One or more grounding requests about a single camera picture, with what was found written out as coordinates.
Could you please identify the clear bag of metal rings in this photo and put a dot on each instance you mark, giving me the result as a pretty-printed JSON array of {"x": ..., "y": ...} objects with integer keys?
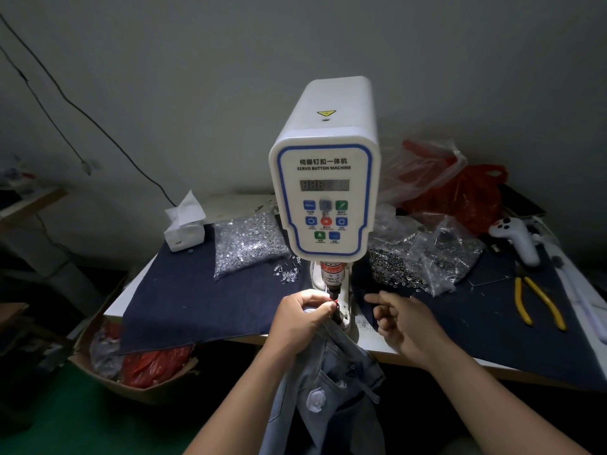
[{"x": 396, "y": 272}]

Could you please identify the person's left hand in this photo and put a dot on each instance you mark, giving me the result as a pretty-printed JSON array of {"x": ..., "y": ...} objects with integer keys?
[{"x": 291, "y": 322}]

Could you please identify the cardboard box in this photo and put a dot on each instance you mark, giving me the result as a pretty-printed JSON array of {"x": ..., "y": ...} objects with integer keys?
[{"x": 156, "y": 393}]

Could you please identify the dark blue denim cloth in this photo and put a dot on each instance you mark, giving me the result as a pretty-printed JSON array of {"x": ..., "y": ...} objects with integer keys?
[
  {"x": 189, "y": 298},
  {"x": 483, "y": 326}
]

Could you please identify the clear bag of silver rivets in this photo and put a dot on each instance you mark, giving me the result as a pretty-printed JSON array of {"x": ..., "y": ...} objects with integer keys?
[{"x": 450, "y": 258}]

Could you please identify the translucent plastic bag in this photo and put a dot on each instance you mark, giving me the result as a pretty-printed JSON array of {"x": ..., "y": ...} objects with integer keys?
[{"x": 417, "y": 168}]

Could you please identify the grey plastic bag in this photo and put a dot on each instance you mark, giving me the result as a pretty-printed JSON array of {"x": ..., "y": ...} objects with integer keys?
[{"x": 106, "y": 353}]

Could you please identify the pile of loose clear studs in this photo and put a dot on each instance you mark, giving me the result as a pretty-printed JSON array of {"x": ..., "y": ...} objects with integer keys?
[{"x": 287, "y": 272}]

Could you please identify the person's right hand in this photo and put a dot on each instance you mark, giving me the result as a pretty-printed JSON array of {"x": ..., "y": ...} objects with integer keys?
[{"x": 417, "y": 331}]

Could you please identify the white tissue pack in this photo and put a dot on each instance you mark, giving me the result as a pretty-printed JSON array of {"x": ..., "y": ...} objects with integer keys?
[{"x": 182, "y": 227}]

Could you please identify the person's left thumb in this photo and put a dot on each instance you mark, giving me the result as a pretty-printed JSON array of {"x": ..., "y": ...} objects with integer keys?
[{"x": 323, "y": 310}]

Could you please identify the white servo button machine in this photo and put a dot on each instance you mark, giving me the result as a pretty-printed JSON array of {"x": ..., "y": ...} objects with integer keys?
[{"x": 327, "y": 137}]

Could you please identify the clear bag of silver buttons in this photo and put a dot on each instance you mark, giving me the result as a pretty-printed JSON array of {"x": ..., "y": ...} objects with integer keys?
[{"x": 246, "y": 244}]

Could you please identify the white handheld controller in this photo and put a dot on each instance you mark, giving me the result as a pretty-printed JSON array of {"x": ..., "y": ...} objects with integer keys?
[{"x": 519, "y": 239}]

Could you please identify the person's right forearm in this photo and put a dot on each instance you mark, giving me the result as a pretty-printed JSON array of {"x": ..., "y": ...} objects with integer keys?
[{"x": 493, "y": 407}]

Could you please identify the light blue jeans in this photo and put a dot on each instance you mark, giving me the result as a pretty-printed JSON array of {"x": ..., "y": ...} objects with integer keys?
[{"x": 336, "y": 379}]

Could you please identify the red plastic bag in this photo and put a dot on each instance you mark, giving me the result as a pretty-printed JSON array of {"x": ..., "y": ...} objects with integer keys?
[
  {"x": 474, "y": 194},
  {"x": 154, "y": 367}
]

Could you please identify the person's left forearm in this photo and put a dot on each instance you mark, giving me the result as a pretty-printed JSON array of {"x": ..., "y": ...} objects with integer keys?
[{"x": 246, "y": 402}]

